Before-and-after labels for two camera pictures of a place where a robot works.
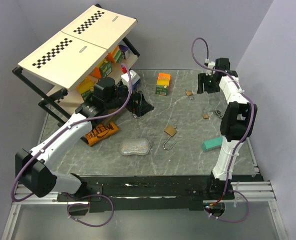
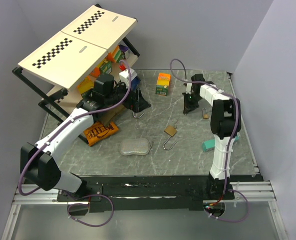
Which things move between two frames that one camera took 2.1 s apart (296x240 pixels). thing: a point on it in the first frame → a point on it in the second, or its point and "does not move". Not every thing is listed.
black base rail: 149,193 does not move
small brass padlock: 205,115 does not move
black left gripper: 141,108 does not move
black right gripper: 201,79 → 187,107
